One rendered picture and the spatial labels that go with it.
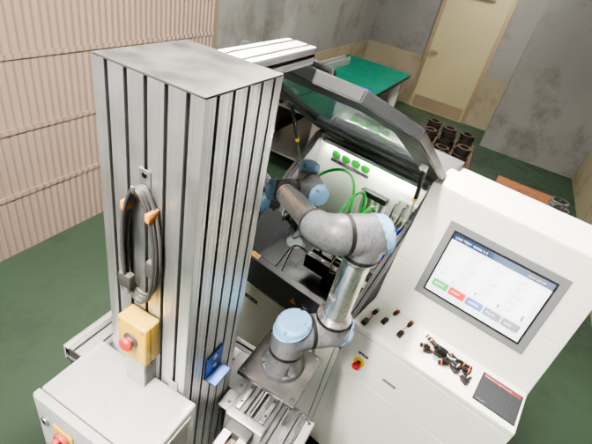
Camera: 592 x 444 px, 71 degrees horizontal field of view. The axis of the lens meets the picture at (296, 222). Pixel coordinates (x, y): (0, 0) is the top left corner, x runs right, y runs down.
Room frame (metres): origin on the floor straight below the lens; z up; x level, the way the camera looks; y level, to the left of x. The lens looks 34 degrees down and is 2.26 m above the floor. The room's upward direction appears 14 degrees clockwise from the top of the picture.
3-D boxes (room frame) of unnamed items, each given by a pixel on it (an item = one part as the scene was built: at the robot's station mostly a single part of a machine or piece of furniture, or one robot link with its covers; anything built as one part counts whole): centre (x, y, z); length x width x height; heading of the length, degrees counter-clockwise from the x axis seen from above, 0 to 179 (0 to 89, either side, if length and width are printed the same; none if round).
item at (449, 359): (1.17, -0.72, 1.01); 0.23 x 0.11 x 0.06; 60
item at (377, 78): (5.42, -0.17, 0.52); 2.88 x 1.15 x 1.04; 159
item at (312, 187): (1.30, -0.03, 1.53); 0.11 x 0.11 x 0.08; 24
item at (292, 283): (1.46, -0.04, 0.87); 0.62 x 0.04 x 0.16; 60
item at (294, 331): (0.93, -0.08, 1.20); 0.13 x 0.12 x 0.14; 114
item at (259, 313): (1.44, -0.03, 0.44); 0.65 x 0.02 x 0.68; 60
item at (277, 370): (0.92, -0.07, 1.09); 0.15 x 0.15 x 0.10
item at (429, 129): (5.87, -1.81, 0.24); 1.32 x 0.91 x 0.47; 160
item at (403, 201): (1.77, -0.50, 1.20); 0.13 x 0.03 x 0.31; 60
